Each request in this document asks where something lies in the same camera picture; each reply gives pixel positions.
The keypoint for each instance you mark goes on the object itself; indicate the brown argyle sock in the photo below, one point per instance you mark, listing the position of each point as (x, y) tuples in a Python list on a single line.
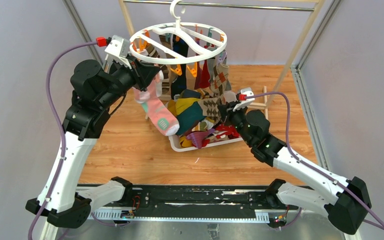
[(210, 106)]

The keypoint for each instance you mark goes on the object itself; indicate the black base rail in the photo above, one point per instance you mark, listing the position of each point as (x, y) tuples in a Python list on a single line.
[(195, 203)]

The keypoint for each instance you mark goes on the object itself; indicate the teal sock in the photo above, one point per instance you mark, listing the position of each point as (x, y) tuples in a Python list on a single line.
[(189, 118)]

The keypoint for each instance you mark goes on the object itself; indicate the red hanging sock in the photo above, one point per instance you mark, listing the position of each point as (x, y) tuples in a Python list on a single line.
[(205, 76)]

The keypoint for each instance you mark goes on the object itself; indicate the wooden drying rack frame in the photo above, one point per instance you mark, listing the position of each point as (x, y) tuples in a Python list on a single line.
[(318, 4)]

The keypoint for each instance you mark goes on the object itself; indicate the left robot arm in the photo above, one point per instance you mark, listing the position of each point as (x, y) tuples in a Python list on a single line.
[(94, 92)]

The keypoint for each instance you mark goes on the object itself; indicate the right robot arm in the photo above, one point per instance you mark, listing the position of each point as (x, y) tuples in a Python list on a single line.
[(344, 202)]

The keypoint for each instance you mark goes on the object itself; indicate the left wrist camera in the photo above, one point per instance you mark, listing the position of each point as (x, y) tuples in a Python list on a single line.
[(117, 50)]

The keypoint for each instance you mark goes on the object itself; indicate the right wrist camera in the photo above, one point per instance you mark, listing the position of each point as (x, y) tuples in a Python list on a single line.
[(244, 98)]

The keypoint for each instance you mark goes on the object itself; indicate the white round clip hanger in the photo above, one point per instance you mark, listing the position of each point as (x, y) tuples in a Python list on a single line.
[(205, 41)]

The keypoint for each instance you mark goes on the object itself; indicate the white sock laundry basket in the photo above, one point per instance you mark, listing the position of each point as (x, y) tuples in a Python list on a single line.
[(203, 135)]

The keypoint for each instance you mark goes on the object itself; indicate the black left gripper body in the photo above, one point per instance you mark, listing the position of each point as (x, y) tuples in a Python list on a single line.
[(137, 77)]

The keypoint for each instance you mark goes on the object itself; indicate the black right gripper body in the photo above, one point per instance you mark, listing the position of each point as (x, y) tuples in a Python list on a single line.
[(235, 118)]

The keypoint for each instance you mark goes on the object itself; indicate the pink patterned sock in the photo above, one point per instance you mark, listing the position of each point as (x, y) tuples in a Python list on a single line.
[(166, 123)]

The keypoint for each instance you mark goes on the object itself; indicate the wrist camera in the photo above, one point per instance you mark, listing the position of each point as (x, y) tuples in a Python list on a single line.
[(117, 50), (244, 98)]

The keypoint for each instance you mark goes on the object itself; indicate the metal hanging rod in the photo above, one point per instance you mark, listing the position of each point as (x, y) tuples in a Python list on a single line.
[(221, 5)]

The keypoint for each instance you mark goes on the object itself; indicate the red patterned sock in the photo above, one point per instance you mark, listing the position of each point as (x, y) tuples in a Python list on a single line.
[(226, 131)]

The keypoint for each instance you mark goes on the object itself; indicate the hanging argyle sock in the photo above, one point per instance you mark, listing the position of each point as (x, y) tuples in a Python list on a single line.
[(220, 82)]

